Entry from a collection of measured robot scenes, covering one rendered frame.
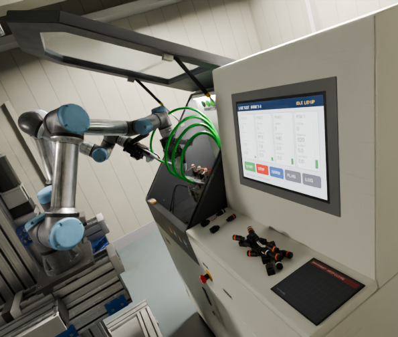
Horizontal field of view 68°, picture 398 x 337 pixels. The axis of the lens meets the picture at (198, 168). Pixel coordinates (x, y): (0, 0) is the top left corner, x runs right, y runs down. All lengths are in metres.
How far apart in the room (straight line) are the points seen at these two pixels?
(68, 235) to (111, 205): 2.43
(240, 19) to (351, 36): 3.47
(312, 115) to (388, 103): 0.18
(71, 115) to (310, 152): 0.83
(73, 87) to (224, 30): 1.91
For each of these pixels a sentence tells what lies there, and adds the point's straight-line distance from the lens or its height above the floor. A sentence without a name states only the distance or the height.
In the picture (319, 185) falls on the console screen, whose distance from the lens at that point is 0.86.
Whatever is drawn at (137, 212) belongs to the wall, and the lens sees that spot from 3.66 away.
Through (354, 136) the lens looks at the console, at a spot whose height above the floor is 1.31.
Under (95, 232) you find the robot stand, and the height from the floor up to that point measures 0.94.
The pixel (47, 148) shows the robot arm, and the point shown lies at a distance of 1.86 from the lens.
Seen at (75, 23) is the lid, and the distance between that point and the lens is 1.15.
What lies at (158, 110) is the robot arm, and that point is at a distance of 1.50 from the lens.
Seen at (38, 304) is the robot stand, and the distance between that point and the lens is 1.41.
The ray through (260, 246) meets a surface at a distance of 0.98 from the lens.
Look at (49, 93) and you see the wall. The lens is 3.44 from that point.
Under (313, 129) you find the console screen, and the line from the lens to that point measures 0.84.
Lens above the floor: 1.56
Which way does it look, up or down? 17 degrees down
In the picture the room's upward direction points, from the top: 21 degrees counter-clockwise
